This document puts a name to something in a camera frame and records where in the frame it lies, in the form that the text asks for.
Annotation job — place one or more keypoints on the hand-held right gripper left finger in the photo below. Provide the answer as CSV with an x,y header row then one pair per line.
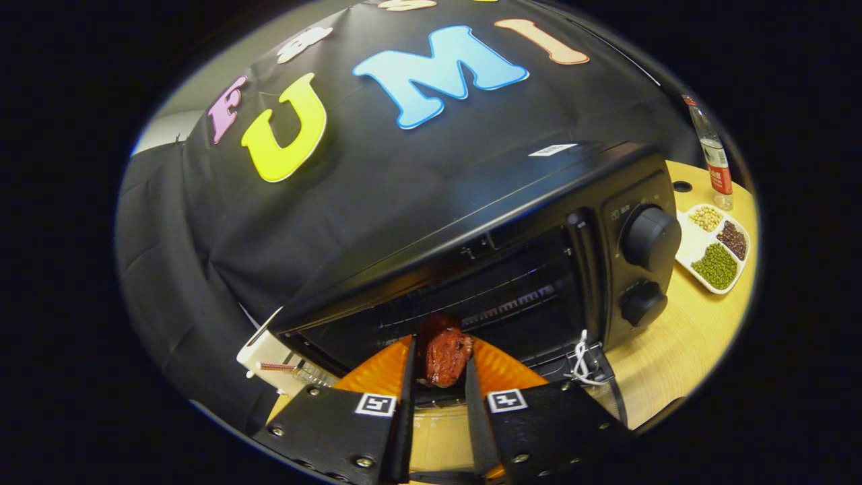
x,y
337,438

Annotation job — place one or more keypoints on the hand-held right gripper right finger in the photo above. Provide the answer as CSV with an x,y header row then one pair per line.
x,y
552,438

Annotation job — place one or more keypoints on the red braised meat piece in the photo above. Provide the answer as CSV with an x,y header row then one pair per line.
x,y
444,357

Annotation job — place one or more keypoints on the black electric oven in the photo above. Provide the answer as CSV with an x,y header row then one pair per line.
x,y
525,202

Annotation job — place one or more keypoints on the white toaster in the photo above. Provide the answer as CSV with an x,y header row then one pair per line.
x,y
266,353

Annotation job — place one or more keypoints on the white divided plate of beans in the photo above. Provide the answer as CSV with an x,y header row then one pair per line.
x,y
715,263

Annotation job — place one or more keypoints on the black backdrop cloth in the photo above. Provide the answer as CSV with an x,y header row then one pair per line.
x,y
377,175

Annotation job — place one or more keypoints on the clear bottle with red label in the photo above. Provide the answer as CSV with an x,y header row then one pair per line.
x,y
715,158

